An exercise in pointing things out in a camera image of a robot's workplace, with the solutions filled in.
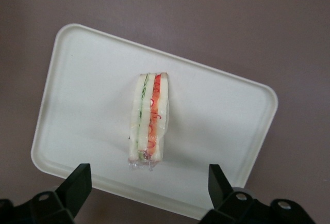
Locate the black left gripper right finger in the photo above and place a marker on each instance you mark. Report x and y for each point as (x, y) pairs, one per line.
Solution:
(227, 198)

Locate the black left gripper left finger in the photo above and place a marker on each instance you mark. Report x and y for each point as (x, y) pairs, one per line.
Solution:
(69, 190)

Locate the triangle sandwich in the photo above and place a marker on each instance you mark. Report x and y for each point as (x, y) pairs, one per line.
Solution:
(149, 120)

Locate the cream plastic tray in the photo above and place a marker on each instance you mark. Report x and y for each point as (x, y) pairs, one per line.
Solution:
(103, 105)

